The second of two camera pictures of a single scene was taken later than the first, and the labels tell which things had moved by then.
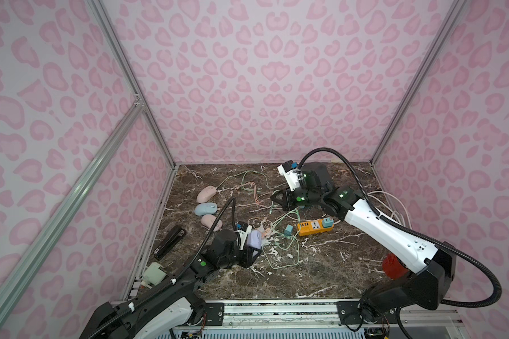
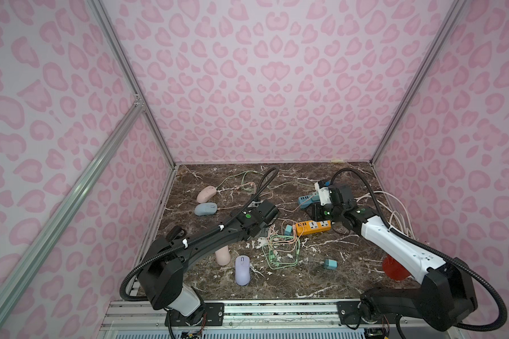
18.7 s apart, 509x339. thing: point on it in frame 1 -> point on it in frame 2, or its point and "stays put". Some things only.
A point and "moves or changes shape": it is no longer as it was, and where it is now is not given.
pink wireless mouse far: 206,193 stays put
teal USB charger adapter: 288,229 stays put
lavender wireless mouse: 254,239 -> 242,272
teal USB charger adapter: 327,222 moves or changes shape
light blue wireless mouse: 206,208 stays put
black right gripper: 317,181 -> 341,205
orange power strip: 309,227 stays put
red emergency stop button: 393,267 stays put
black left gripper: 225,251 -> 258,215
